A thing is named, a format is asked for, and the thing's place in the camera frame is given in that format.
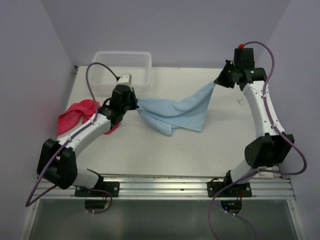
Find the light blue towel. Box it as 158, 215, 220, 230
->
137, 81, 215, 137

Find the red towel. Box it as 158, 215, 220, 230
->
56, 99, 121, 136

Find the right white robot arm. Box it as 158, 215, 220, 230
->
214, 46, 295, 197

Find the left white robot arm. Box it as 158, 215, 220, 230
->
37, 83, 138, 197

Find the white plastic mesh basket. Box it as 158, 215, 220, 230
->
88, 51, 152, 94

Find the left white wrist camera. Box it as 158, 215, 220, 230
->
117, 73, 132, 88

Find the red cable connector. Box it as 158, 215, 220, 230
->
237, 44, 245, 49

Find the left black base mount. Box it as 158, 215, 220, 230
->
74, 181, 120, 198

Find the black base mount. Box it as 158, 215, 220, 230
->
74, 181, 120, 198
206, 177, 253, 198

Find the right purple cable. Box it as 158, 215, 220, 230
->
207, 41, 308, 240

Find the purple cable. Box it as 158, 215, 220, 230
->
25, 62, 121, 207
207, 41, 308, 240

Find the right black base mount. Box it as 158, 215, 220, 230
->
206, 177, 253, 198

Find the aluminium side rail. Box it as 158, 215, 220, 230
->
247, 66, 283, 180

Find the aluminium front rail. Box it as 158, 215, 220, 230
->
32, 173, 296, 201

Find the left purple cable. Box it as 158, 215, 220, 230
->
25, 62, 121, 207

